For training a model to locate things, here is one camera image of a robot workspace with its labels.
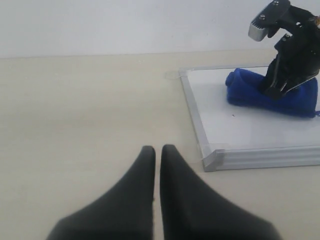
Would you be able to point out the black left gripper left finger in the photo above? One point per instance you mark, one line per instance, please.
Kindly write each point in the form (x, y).
(125, 212)

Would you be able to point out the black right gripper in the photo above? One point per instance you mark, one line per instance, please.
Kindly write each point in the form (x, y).
(298, 58)

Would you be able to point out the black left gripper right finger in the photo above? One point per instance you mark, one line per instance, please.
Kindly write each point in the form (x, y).
(192, 210)

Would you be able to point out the blue cloth eraser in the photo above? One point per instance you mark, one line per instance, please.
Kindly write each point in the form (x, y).
(242, 90)

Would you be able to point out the clear tape near left corner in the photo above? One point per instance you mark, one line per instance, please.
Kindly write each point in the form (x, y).
(195, 152)

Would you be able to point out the clear tape corner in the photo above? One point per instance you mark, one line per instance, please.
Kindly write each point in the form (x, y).
(175, 74)
(195, 152)

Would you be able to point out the clear tape far left corner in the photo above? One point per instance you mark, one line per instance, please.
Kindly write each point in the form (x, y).
(175, 74)

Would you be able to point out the white board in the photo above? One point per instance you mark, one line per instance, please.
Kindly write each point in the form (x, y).
(232, 137)

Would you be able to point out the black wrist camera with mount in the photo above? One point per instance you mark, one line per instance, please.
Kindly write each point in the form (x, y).
(268, 18)

